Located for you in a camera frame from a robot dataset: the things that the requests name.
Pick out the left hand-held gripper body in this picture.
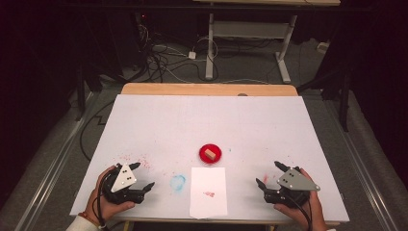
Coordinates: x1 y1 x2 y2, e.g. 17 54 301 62
101 163 146 206

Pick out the black floor cable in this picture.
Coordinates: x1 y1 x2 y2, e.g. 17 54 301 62
79 100 115 162

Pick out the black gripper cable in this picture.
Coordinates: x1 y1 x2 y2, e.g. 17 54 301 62
283 193 314 231
91 168 117 231

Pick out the orange bracelet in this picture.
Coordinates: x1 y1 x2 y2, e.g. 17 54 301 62
78 211 105 229

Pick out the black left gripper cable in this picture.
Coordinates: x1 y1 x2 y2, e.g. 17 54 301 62
91 168 117 231

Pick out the person's left hand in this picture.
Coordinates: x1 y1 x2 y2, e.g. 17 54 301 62
84 165 137 223

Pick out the white paper sheet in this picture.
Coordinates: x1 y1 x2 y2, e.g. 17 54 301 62
189 167 229 220

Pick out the tangle of floor cables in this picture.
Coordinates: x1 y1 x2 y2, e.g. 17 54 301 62
136 23 220 84

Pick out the round red ink dish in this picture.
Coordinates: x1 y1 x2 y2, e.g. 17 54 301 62
198 142 223 165

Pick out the aluminium floor rail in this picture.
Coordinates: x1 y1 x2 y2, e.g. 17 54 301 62
13 91 99 231
316 95 400 231

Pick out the large white board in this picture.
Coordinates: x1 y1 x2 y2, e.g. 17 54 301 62
69 93 351 223

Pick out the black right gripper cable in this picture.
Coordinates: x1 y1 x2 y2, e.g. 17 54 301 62
283 193 314 231

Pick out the person's right hand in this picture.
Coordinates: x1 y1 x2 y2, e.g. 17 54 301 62
272 167 329 231

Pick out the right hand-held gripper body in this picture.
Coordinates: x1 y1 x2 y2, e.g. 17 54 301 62
263 167 321 209

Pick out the black stand leg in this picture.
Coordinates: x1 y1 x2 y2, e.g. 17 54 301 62
339 71 351 133
74 62 89 122

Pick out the white frame desk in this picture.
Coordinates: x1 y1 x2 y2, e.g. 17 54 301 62
191 0 342 85

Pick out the wooden table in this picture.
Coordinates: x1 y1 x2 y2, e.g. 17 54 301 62
114 82 342 231

